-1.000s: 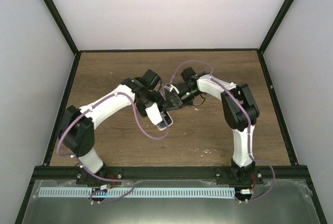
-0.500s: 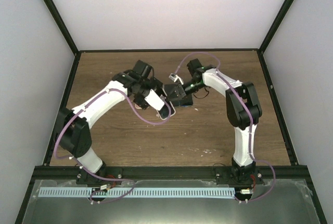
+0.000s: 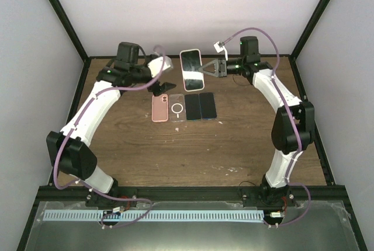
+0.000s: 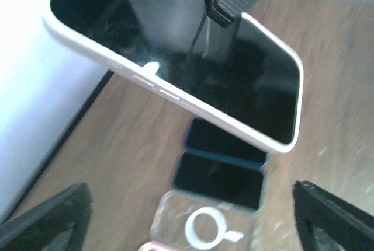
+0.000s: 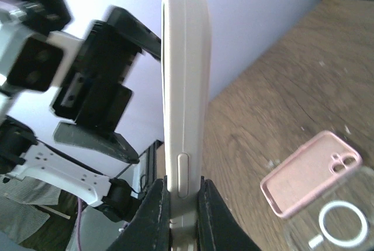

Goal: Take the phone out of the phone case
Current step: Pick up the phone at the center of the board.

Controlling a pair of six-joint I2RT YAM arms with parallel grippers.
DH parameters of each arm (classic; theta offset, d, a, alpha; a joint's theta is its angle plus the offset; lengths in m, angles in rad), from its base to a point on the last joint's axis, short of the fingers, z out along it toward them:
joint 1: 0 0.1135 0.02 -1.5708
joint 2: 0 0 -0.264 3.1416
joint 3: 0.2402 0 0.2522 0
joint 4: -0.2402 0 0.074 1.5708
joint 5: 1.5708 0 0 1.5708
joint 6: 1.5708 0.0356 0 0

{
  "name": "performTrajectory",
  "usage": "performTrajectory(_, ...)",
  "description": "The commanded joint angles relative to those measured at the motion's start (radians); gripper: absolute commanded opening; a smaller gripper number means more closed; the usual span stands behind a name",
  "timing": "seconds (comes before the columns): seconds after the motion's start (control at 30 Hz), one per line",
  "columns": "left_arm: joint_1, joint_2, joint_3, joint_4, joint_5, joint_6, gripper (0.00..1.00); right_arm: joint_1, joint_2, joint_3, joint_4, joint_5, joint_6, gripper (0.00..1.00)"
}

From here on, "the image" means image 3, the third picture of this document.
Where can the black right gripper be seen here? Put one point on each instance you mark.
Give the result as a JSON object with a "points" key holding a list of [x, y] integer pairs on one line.
{"points": [[222, 62]]}

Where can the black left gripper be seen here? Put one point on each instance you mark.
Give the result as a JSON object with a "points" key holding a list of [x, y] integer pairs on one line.
{"points": [[164, 87]]}

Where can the phone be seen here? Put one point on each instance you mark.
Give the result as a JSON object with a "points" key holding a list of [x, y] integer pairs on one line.
{"points": [[159, 110], [190, 60]]}

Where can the clear phone case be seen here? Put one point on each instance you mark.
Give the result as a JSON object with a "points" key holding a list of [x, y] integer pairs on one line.
{"points": [[177, 108]]}

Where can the dark teal smartphone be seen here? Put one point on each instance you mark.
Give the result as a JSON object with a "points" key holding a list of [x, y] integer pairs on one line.
{"points": [[192, 107]]}

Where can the blue smartphone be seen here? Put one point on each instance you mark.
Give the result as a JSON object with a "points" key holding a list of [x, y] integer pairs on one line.
{"points": [[207, 106]]}

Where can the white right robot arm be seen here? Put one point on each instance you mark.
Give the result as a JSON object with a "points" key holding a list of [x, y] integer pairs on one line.
{"points": [[294, 127]]}

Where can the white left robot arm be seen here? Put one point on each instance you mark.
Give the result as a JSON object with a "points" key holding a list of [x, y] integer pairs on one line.
{"points": [[87, 122]]}

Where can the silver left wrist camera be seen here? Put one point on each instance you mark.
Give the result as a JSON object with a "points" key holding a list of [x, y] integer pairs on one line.
{"points": [[160, 64]]}

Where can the light blue slotted cable duct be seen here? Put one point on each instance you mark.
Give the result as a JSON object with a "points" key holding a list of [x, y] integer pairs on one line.
{"points": [[157, 216]]}

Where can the black aluminium frame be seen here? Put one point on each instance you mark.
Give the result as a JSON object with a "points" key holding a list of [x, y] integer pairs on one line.
{"points": [[337, 192]]}

